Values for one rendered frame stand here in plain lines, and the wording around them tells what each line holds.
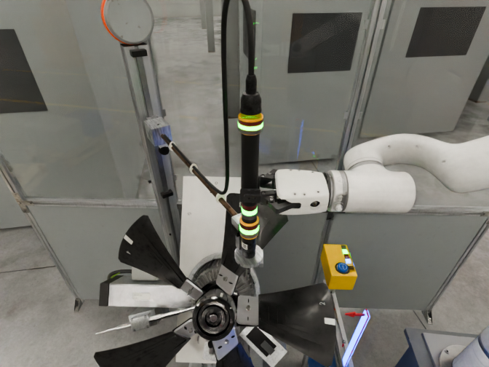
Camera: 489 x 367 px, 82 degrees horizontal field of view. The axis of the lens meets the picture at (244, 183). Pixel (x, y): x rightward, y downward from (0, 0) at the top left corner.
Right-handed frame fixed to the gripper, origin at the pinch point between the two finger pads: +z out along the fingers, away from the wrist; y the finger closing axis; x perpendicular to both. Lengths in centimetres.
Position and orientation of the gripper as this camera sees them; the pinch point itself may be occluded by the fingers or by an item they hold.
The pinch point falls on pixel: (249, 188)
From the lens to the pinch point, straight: 57.9
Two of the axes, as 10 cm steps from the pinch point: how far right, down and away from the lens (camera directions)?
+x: 0.0, -8.1, -5.8
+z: -10.0, -0.2, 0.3
